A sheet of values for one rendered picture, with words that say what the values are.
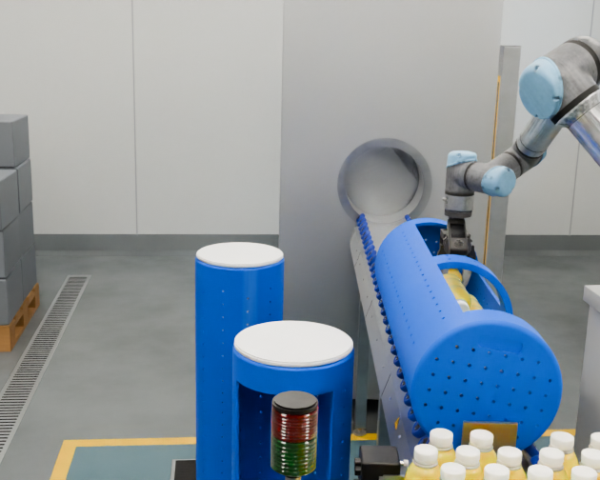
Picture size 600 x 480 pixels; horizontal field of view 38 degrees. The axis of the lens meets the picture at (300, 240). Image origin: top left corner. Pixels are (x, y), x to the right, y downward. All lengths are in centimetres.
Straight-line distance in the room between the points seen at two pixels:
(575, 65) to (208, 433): 167
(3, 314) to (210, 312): 232
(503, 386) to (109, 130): 526
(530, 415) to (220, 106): 512
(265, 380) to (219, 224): 484
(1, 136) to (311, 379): 344
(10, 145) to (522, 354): 384
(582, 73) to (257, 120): 487
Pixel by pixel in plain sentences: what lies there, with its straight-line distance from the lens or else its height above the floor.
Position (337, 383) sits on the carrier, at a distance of 196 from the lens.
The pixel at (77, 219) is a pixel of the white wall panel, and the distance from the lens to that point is 679.
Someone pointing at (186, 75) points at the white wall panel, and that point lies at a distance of 656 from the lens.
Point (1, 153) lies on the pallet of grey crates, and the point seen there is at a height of 101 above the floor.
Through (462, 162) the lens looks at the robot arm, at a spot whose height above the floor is 142.
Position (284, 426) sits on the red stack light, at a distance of 118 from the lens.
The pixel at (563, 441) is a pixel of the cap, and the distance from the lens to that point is 156.
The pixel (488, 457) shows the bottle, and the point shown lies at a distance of 154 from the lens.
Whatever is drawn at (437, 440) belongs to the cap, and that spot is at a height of 108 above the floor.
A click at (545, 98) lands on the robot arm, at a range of 186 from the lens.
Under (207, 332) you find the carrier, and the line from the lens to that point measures 275.
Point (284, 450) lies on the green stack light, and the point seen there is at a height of 120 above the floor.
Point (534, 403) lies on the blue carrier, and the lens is 171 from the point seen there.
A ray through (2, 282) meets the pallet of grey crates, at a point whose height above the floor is 39.
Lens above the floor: 175
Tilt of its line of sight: 14 degrees down
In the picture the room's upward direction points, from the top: 1 degrees clockwise
